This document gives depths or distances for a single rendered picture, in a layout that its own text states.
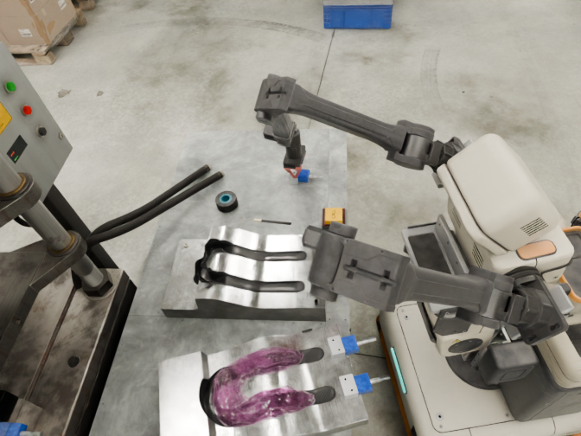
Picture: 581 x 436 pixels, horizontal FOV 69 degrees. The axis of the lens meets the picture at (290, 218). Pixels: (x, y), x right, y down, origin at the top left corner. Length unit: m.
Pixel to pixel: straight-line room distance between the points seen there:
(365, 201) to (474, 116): 1.10
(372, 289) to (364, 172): 2.25
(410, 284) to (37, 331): 1.29
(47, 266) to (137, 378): 0.41
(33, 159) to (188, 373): 0.78
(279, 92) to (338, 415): 0.80
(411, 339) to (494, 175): 1.10
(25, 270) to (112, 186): 1.77
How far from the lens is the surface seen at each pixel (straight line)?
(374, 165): 2.84
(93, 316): 1.56
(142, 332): 1.44
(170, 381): 1.22
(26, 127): 1.49
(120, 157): 3.32
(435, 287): 0.66
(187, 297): 1.37
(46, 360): 1.60
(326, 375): 1.21
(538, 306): 0.95
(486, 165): 0.94
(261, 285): 1.31
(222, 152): 1.84
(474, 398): 1.86
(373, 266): 0.57
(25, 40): 4.85
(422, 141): 1.11
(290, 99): 0.99
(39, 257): 1.43
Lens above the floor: 2.00
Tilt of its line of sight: 51 degrees down
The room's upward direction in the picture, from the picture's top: 8 degrees counter-clockwise
